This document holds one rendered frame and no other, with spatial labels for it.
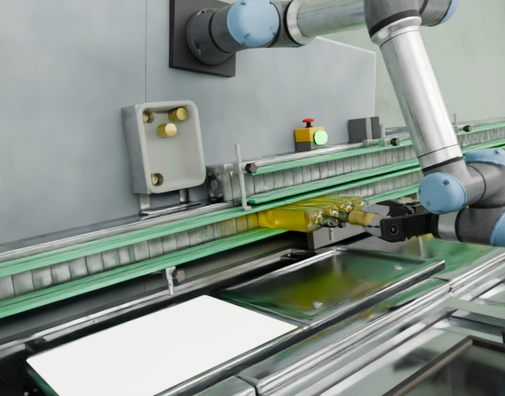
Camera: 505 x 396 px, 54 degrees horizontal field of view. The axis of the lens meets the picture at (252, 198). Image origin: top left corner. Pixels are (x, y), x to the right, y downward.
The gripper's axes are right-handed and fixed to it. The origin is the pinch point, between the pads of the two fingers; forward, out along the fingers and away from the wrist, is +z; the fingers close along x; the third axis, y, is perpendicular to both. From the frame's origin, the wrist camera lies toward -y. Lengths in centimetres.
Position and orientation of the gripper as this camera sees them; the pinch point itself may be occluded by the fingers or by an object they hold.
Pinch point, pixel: (364, 218)
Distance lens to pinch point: 124.9
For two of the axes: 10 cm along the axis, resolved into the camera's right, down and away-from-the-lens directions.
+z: -6.3, -0.4, 7.8
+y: 7.7, -1.7, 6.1
